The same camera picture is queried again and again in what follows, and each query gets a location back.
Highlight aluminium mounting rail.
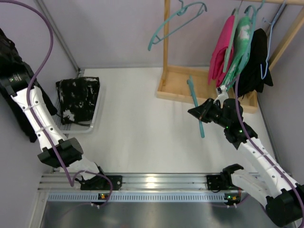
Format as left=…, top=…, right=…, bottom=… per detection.
left=38, top=172, right=273, bottom=190

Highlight black trousers on blue hanger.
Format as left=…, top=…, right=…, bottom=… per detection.
left=237, top=28, right=273, bottom=97

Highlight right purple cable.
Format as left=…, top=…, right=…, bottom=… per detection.
left=223, top=75, right=304, bottom=228

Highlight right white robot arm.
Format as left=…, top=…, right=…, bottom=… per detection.
left=188, top=98, right=304, bottom=228

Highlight green patterned trousers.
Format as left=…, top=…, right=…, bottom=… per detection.
left=221, top=16, right=249, bottom=90

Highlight purple cable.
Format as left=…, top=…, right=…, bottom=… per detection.
left=9, top=0, right=114, bottom=207
left=223, top=75, right=304, bottom=228

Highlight grey-green hanger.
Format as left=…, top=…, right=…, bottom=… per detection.
left=223, top=8, right=239, bottom=73

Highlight white plastic basket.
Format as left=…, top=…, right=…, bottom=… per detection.
left=52, top=83, right=106, bottom=135

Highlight teal hanger with black trousers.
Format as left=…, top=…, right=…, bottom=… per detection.
left=187, top=75, right=205, bottom=138

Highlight aluminium corner post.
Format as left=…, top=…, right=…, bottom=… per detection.
left=34, top=0, right=81, bottom=75

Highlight grey slotted cable duct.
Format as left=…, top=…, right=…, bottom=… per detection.
left=47, top=192, right=241, bottom=203

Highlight empty teal hanger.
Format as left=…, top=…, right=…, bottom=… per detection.
left=147, top=0, right=208, bottom=51

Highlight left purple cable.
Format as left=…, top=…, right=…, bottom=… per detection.
left=9, top=0, right=114, bottom=207

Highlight teal hanger with green trousers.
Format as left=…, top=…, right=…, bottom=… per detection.
left=235, top=0, right=266, bottom=74

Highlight light blue hanger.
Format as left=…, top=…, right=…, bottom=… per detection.
left=260, top=0, right=286, bottom=80

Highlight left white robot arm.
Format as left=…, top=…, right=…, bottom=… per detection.
left=0, top=64, right=111, bottom=190

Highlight wooden clothes rack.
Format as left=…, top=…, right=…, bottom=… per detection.
left=148, top=0, right=304, bottom=104

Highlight black trousers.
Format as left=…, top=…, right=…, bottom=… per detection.
left=237, top=28, right=273, bottom=97
left=0, top=28, right=58, bottom=143

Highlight pink trousers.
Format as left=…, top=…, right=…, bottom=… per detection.
left=208, top=16, right=235, bottom=87

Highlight black white patterned garment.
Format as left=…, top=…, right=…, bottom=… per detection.
left=56, top=77, right=100, bottom=124

